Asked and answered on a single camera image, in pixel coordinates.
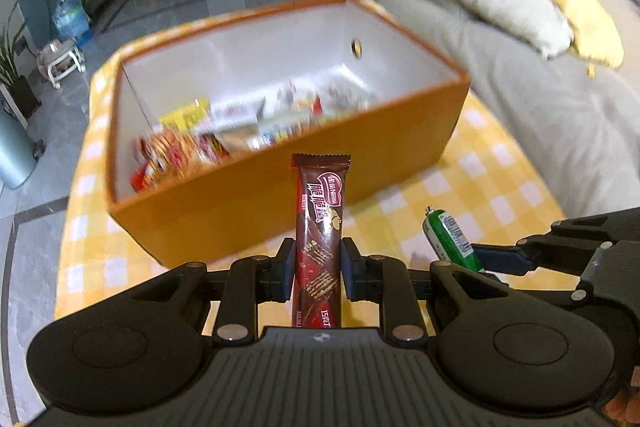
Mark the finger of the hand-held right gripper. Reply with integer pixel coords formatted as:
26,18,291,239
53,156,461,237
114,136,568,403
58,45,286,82
472,209,640,276

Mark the white stick snack packet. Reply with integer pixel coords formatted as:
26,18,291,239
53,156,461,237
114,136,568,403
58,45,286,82
209,99,267,142

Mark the blue water bottle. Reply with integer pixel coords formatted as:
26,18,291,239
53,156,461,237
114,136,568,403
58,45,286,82
51,0,94,42

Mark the grey sofa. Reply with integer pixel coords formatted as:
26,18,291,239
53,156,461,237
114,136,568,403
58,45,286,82
379,0,640,220

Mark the red white snack packet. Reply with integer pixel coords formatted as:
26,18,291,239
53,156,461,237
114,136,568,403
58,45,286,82
280,79,372,124

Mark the grey trash can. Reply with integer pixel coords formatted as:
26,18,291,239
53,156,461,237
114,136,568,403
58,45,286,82
0,106,42,191

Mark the potted plant black pot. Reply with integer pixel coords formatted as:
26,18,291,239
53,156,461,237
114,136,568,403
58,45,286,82
0,0,43,120

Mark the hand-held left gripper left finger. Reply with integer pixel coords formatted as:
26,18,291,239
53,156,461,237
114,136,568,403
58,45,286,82
127,238,296,342

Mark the orange cardboard box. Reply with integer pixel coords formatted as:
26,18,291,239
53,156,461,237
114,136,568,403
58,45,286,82
104,0,472,269

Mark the red chocolate wafer bar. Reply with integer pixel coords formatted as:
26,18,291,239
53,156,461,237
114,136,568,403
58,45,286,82
290,152,354,329

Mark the white small stool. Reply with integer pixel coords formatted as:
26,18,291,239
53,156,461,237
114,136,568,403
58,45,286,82
36,38,87,88

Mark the person's right hand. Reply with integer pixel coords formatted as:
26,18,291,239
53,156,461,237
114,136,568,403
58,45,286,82
606,386,640,427

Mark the pile of snack packets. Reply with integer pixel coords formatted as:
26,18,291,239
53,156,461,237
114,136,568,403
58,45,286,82
130,128,232,194

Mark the green sausage stick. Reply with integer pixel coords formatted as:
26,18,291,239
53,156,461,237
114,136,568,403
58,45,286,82
423,206,487,274

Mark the yellow snack packet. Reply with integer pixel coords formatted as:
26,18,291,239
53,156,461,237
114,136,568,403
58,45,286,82
159,98,212,131

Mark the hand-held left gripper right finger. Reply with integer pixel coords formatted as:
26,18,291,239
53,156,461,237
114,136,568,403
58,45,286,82
341,239,508,342

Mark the yellow checkered tablecloth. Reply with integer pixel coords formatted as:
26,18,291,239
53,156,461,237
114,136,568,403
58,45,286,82
54,0,567,324

